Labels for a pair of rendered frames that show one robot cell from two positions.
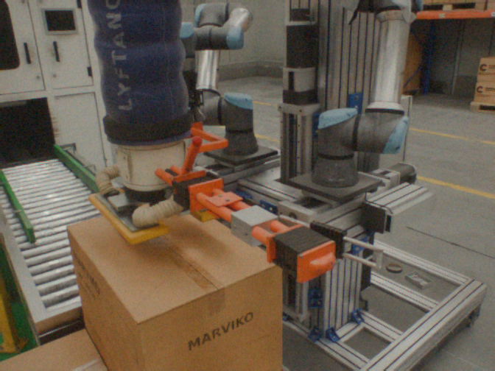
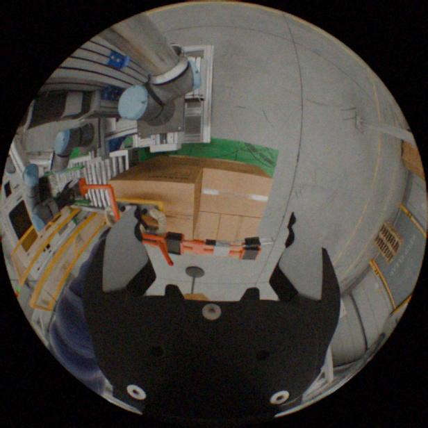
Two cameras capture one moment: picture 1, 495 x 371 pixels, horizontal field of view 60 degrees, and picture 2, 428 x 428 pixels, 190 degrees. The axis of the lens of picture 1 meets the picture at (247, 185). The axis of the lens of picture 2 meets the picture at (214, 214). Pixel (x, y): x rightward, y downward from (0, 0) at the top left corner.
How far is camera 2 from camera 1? 111 cm
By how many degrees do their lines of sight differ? 90
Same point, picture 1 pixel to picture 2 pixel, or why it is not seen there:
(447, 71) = not seen: outside the picture
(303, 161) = not seen: hidden behind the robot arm
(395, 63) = (153, 41)
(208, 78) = (44, 162)
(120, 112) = not seen: hidden behind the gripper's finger
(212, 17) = (11, 165)
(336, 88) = (97, 78)
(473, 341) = (217, 63)
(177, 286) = (182, 224)
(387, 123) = (184, 83)
